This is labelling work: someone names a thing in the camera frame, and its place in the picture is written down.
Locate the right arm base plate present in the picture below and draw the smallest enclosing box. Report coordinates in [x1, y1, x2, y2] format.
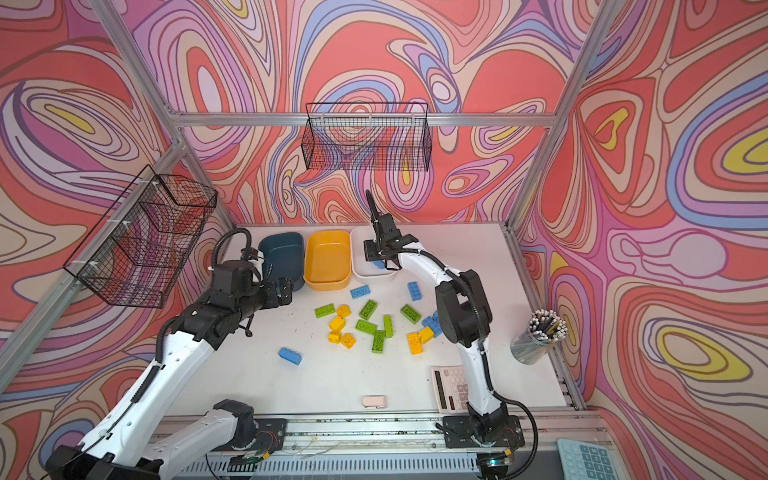
[439, 415, 526, 450]

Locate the yellow plastic bin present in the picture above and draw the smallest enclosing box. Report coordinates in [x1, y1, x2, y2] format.
[304, 230, 352, 292]

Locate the wire basket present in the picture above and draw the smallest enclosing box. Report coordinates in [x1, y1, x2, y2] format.
[301, 101, 433, 172]
[63, 166, 218, 309]

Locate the yellow lego brick right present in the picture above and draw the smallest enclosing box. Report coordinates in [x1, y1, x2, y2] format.
[418, 327, 435, 344]

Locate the dark teal plastic bin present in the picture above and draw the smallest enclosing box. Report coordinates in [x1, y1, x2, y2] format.
[258, 232, 305, 292]

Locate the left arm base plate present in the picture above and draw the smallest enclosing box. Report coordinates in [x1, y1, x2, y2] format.
[229, 418, 288, 454]

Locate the green lego brick right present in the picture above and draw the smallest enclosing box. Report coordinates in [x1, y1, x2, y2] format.
[400, 304, 422, 324]

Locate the cup of pencils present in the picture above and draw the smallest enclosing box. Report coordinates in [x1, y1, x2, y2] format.
[510, 309, 569, 365]

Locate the pink calculator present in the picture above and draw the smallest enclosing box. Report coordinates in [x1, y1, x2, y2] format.
[431, 366, 469, 415]

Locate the green lego plate left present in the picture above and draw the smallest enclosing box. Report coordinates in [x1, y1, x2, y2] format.
[314, 303, 336, 318]

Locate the green lego brick upright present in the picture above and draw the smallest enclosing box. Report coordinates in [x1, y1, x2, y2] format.
[383, 315, 394, 339]

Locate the teal calculator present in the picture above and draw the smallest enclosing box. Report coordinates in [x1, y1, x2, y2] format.
[557, 438, 621, 480]

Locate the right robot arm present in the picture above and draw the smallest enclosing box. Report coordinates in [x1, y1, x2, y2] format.
[363, 190, 539, 454]

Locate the blue lego brick lone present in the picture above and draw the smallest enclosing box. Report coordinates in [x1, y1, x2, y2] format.
[278, 347, 302, 365]

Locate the left wire basket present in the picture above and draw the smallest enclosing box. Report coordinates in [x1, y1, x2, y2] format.
[63, 166, 218, 309]

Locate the back wire basket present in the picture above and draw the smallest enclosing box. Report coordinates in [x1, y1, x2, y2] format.
[301, 101, 433, 172]

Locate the white plastic bin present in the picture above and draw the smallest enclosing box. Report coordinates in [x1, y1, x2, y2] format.
[350, 225, 396, 285]

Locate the yellow lego brick long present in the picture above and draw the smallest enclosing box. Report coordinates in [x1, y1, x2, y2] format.
[406, 333, 423, 355]

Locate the pink eraser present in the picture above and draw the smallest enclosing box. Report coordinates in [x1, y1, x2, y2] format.
[361, 395, 387, 409]

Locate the green lego brick low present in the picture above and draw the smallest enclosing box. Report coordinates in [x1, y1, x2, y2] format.
[355, 320, 377, 335]

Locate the yellow lego brick lower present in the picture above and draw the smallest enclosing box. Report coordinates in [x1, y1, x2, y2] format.
[340, 333, 356, 349]

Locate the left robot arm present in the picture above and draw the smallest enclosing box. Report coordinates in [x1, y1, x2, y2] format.
[44, 228, 292, 479]

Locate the green lego brick bottom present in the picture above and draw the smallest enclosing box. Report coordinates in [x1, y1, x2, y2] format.
[371, 330, 386, 354]

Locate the green lego brick centre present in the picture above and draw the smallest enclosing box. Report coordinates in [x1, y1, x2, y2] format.
[359, 300, 378, 321]

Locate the yellow lego brick mid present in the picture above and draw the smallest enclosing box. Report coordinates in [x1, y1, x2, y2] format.
[329, 316, 346, 333]

